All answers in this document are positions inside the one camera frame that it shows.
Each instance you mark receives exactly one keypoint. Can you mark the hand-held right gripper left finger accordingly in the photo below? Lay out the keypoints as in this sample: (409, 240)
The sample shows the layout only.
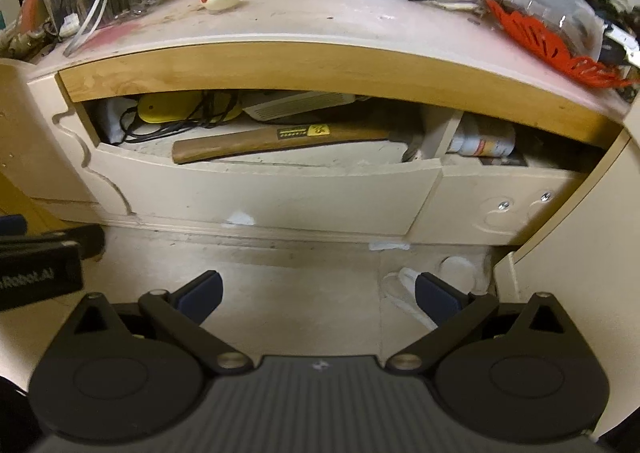
(202, 294)

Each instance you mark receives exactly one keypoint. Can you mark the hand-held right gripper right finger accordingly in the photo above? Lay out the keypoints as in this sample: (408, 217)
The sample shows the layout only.
(436, 298)

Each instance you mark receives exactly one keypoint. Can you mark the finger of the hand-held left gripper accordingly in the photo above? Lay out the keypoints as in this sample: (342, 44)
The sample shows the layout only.
(85, 240)
(12, 225)

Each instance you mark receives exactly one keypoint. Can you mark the wide cream wooden drawer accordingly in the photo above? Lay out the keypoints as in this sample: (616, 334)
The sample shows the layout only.
(260, 193)

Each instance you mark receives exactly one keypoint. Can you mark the narrow cream wooden drawer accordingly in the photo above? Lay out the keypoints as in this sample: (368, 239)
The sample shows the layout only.
(500, 183)

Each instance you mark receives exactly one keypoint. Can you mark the white plastic bag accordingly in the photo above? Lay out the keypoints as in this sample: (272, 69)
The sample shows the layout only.
(112, 120)

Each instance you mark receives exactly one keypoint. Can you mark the yellow plastic device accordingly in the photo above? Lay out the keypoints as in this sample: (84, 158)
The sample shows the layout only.
(165, 108)

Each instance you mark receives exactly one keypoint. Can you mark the white bottle with orange label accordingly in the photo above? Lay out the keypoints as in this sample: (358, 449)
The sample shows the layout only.
(482, 139)

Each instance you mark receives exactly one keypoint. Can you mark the white vented router box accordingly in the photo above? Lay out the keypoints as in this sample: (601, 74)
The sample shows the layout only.
(300, 108)

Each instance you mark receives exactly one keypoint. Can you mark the white plastic jug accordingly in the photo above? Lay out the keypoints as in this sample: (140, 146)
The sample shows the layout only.
(7, 0)

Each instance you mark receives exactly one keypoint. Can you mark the cream wooden desk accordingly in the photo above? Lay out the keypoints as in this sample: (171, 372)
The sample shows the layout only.
(300, 73)

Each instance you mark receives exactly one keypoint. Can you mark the clear plastic organizer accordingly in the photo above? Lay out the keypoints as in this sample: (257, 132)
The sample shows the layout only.
(125, 0)

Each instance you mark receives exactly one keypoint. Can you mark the orange plastic mesh swatter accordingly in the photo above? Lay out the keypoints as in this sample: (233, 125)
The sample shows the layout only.
(540, 40)

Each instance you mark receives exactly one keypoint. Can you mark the clear plastic bag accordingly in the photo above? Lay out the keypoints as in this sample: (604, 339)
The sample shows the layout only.
(550, 8)

